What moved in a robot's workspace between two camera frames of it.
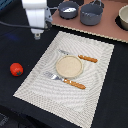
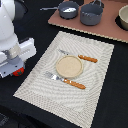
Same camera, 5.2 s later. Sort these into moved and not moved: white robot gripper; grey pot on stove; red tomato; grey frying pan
Moved: white robot gripper
Not moved: grey frying pan; red tomato; grey pot on stove
